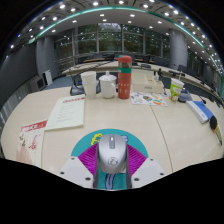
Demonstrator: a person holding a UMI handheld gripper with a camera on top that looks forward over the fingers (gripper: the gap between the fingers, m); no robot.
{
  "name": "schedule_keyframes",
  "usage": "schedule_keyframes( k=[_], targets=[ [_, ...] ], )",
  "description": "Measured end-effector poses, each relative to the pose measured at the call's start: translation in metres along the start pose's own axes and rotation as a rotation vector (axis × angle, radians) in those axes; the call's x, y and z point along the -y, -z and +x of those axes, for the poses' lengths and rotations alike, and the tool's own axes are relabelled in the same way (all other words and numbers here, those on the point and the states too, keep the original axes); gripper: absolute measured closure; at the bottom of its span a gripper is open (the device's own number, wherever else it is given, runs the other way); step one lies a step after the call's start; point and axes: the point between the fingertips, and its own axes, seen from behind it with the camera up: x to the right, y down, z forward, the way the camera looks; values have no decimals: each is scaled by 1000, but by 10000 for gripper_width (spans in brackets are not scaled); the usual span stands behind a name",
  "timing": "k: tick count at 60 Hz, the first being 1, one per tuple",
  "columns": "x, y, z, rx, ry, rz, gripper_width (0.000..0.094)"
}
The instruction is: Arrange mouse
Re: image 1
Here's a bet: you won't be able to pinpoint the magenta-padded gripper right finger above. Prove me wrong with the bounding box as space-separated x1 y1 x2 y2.
125 142 167 190

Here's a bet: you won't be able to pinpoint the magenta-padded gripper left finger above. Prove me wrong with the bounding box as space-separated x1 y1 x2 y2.
58 142 101 190

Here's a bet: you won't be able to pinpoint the silver computer mouse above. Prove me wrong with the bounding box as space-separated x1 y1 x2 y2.
97 133 128 175

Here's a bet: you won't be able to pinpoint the round teal mouse pad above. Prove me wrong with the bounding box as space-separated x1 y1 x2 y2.
70 128 149 191

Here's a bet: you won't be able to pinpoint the red and white leaflet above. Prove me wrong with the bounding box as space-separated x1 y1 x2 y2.
15 119 48 168

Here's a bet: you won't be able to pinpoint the white document with red heading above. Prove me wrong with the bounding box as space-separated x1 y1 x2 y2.
44 94 86 132

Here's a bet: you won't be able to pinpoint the colourful sticker sheet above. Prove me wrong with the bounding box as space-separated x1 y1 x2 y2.
129 91 169 108

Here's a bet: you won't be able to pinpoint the blue and white book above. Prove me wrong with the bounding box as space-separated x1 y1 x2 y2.
185 100 215 125

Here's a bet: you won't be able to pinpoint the black conference microphone unit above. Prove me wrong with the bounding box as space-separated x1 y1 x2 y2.
69 71 101 97
178 89 208 105

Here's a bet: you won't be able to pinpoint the white cardboard box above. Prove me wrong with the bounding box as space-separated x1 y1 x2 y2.
131 72 165 94

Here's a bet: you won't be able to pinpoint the green printed paper cup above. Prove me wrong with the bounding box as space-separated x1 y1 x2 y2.
169 77 185 103

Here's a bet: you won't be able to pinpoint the white lidded ceramic mug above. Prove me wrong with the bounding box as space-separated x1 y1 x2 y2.
98 70 118 100

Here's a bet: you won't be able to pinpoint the red bottle with green band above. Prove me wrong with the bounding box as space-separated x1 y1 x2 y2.
117 54 133 100

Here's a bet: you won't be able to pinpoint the grey boxy appliance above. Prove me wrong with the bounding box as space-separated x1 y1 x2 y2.
29 75 47 93

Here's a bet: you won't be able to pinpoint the white leaning board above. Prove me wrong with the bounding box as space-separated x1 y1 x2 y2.
44 69 54 86

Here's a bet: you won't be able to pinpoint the curved beige conference desk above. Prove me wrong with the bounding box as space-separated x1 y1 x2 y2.
61 59 224 99

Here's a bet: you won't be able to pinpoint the dark office chairs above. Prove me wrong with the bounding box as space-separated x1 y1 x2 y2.
76 52 188 69

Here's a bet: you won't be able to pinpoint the ceiling lights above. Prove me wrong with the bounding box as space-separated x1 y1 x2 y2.
8 0 221 64

